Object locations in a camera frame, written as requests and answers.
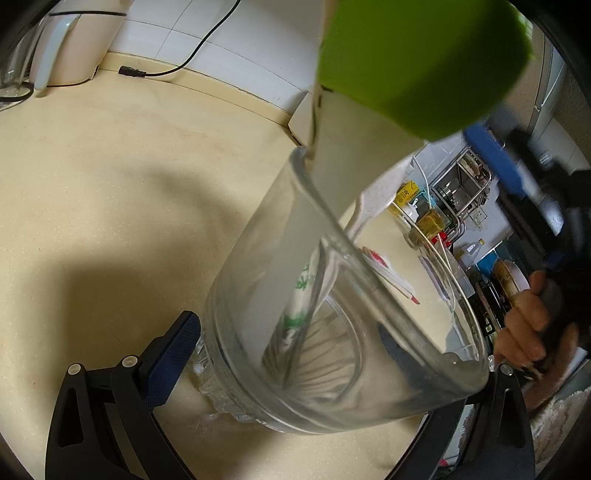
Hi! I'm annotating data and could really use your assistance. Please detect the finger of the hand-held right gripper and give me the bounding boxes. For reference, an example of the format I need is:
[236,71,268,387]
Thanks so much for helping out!
[488,104,560,172]
[463,124,528,200]

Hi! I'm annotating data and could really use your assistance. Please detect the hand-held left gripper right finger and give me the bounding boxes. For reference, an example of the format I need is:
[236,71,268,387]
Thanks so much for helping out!
[376,323,537,480]

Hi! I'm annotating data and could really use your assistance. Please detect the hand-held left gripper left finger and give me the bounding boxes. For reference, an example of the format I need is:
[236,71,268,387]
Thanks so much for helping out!
[45,311,204,480]

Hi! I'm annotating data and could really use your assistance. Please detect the clear glass cup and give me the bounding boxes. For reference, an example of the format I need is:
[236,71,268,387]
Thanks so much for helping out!
[201,145,490,435]

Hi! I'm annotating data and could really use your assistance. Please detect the large white plastic spoon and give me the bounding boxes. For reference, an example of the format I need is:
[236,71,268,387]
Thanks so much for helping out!
[344,148,416,245]

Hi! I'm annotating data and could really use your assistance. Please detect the chopsticks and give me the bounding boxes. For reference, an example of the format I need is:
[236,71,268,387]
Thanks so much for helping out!
[277,240,333,365]

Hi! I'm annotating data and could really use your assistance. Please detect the person's right hand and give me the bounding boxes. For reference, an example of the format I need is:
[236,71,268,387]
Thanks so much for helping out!
[493,270,583,372]

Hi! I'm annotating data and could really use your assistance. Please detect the metal kitchen rack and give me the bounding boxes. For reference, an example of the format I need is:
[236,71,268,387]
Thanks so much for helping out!
[434,157,492,232]

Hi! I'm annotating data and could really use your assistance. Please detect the yellow carton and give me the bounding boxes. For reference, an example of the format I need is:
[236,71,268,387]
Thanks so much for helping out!
[392,182,423,208]

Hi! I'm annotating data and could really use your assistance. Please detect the cooking oil bottle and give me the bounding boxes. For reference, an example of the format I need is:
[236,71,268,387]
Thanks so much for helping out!
[455,237,488,268]

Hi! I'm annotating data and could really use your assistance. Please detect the phone in purple case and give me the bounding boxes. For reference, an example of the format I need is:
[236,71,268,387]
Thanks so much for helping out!
[420,256,458,301]

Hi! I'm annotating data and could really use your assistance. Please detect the red plastic spoon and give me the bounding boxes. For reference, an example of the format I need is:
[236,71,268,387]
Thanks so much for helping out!
[367,249,422,306]

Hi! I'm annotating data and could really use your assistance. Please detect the white plastic fork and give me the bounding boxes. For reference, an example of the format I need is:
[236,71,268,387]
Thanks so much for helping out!
[365,251,416,301]

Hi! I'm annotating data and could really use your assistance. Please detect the cream electric kettle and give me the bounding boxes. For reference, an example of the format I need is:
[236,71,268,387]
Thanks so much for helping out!
[30,0,134,90]

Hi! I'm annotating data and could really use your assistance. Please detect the glass jar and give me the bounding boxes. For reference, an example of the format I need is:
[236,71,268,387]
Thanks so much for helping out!
[0,23,35,100]

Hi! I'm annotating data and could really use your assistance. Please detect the black power cable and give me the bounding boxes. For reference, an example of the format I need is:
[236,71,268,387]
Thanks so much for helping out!
[119,0,243,78]

